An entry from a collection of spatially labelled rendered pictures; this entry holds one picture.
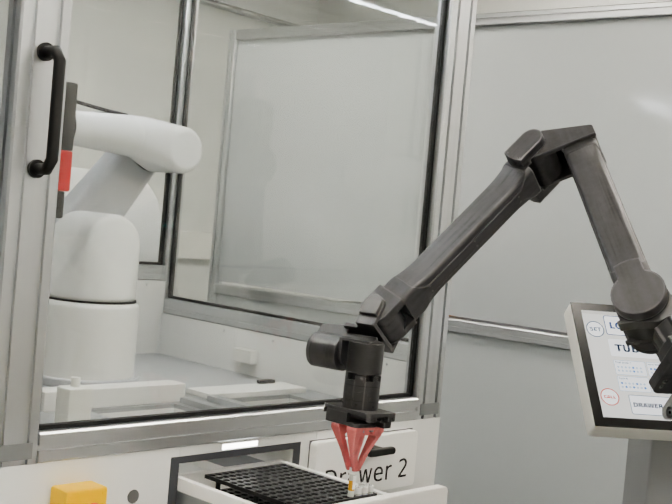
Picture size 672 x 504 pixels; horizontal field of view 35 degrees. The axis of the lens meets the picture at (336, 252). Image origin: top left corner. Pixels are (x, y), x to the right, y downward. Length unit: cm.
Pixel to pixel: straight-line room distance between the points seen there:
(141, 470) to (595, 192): 83
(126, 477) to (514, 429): 198
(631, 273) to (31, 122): 87
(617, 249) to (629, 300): 12
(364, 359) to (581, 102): 190
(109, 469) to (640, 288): 83
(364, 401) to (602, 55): 196
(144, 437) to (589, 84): 209
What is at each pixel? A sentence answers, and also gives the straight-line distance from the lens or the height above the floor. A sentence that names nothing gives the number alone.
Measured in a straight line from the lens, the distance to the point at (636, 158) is 333.
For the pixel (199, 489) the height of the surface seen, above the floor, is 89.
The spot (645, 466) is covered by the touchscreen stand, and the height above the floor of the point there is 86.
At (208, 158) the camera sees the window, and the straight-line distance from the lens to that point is 178.
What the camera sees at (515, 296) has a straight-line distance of 350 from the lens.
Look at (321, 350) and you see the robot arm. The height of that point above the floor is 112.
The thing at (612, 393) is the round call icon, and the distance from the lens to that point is 235.
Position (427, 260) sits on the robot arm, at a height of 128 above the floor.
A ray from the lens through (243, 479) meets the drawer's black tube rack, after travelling 180.
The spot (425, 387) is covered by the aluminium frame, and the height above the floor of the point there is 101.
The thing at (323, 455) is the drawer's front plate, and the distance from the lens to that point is 200.
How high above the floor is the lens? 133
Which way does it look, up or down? 2 degrees down
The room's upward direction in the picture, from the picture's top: 5 degrees clockwise
